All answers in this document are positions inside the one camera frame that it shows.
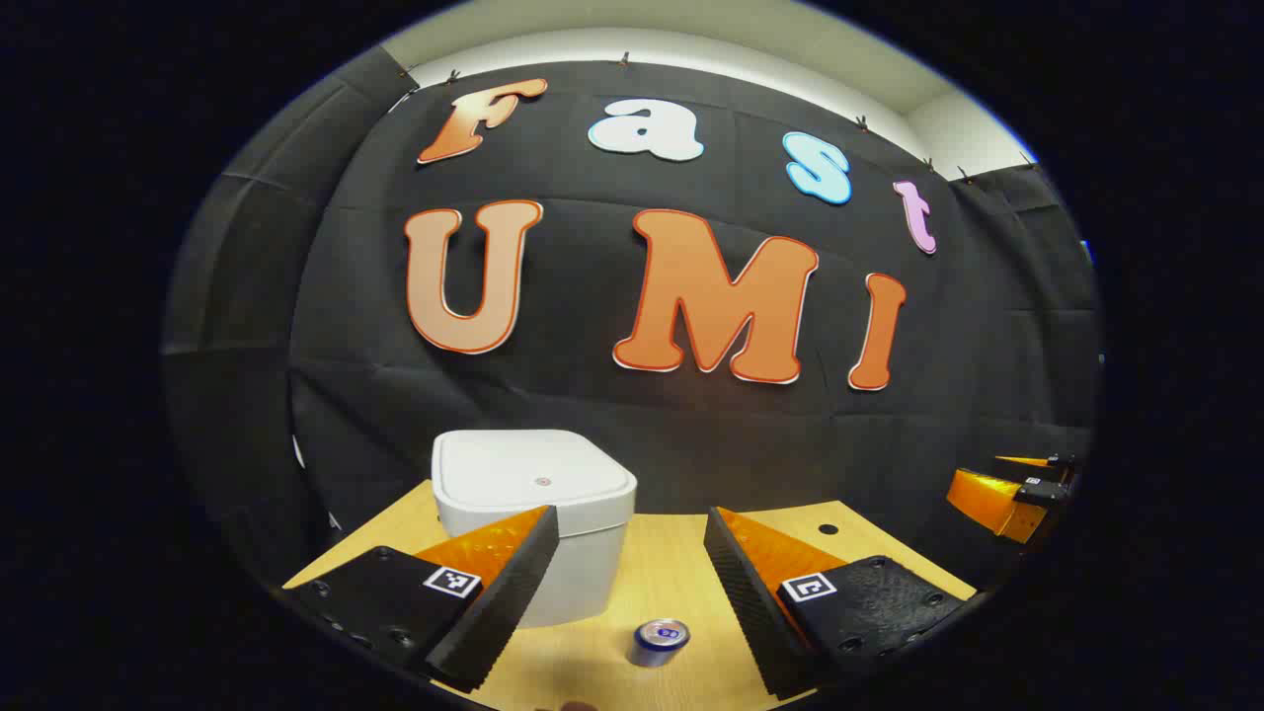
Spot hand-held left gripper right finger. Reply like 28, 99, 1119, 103
704, 506, 979, 702

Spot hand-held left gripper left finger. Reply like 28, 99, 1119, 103
284, 506, 560, 692

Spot blue pop can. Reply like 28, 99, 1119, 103
627, 618, 692, 669

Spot white desktop garbage bin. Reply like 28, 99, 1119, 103
432, 429, 638, 630

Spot wooden desktop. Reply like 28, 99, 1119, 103
281, 481, 979, 711

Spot black backdrop cloth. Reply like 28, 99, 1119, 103
161, 44, 1102, 593

